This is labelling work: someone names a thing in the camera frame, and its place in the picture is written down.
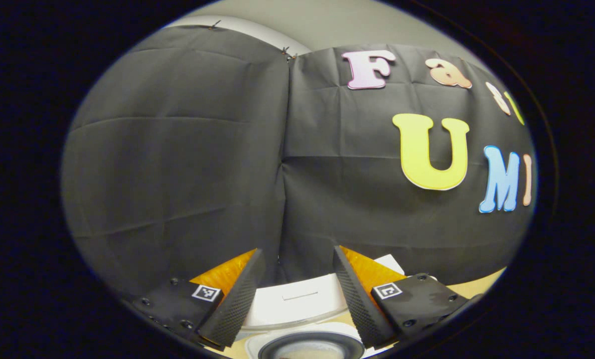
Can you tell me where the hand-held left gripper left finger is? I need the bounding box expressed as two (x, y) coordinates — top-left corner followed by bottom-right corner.
(128, 248), (267, 349)

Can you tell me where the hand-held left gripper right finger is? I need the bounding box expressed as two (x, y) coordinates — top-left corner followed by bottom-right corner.
(332, 245), (472, 349)

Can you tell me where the white rice cooker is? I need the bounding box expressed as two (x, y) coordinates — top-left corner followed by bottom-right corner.
(235, 254), (408, 359)

